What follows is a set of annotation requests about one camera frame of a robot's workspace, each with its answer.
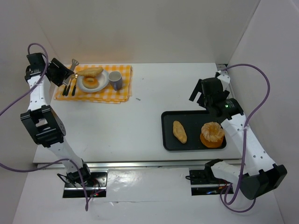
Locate glazed ring bagel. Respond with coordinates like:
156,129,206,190
82,77,99,89

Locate black plastic tray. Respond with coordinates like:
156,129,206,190
161,110,227,152

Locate black handled fork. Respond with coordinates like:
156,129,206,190
65,84,71,96

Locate metal bread tongs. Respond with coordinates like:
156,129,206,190
63,58,79,86

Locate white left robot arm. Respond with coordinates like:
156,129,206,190
20,53,91,186

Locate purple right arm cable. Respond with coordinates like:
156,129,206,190
219,63,271,213

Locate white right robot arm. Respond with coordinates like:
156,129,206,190
189,77,287,200

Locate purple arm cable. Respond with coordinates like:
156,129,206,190
219,63,271,213
0,43,106,211

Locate gold spoon black handle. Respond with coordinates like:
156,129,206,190
71,73,78,96

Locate purple ceramic mug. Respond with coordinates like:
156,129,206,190
108,71,123,91

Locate orange round bun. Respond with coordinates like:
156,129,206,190
200,133,224,148

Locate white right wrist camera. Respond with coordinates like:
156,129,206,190
215,70,231,90

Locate white blue-rimmed plate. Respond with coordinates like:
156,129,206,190
77,70,109,93

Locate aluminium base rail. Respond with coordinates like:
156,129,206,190
35,159,243,170

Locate sugared flower pastry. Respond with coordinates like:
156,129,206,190
201,122,225,142

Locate long golden bread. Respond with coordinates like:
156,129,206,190
173,120,187,144
77,67,104,77

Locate yellow checkered cloth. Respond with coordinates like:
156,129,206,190
53,64,133,104

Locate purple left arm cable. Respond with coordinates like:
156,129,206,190
0,43,106,211

